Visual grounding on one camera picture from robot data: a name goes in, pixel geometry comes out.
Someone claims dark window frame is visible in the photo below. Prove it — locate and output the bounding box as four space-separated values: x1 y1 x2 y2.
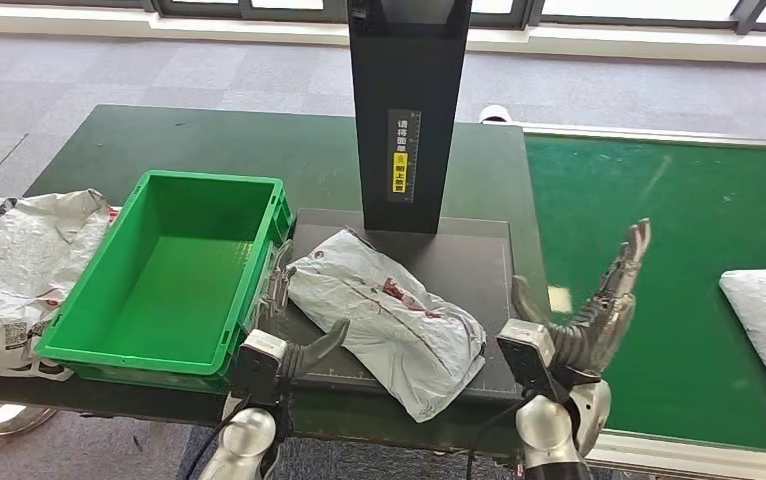
0 0 766 38

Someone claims large crumpled white sack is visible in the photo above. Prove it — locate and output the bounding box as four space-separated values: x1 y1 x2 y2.
0 188 123 382

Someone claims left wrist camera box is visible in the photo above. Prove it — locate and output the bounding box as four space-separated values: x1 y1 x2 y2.
229 329 288 407

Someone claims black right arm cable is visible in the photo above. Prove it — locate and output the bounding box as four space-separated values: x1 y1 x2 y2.
463 394 537 480

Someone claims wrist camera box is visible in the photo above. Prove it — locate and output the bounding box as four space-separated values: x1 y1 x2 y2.
229 329 288 407
496 319 573 402

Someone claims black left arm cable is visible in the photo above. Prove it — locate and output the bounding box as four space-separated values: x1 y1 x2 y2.
184 397 252 480

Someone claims green conveyor belt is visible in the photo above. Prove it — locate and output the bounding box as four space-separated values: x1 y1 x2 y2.
526 134 766 458

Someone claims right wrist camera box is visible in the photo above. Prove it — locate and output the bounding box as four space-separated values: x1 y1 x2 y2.
496 319 573 402

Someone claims black inbound scanner machine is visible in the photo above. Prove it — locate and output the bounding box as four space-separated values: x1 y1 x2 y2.
276 0 527 405

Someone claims white window sill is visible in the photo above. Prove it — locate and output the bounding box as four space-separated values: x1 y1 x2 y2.
0 3 766 68

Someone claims white parcel large red logo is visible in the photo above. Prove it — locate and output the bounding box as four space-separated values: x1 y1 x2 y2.
286 228 488 424

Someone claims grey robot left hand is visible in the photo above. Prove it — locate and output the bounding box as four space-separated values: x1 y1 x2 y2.
260 239 352 382

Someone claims green plastic crate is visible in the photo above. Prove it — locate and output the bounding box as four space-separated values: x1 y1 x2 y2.
35 170 295 395

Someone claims aluminium conveyor frame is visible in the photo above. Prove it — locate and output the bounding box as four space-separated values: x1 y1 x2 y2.
515 122 766 480

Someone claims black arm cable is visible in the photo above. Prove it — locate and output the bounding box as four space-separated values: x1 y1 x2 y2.
463 394 537 480
184 397 252 480

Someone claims black yellow label sticker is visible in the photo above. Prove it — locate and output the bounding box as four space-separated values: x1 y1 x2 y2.
386 109 424 205

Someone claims chrome round stand base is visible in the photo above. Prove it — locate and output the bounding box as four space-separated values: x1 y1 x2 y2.
0 397 60 437

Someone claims dark green table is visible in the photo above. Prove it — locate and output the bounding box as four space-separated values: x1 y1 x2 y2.
0 103 573 465

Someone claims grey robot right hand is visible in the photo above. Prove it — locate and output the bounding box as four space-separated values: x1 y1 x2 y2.
512 218 653 379

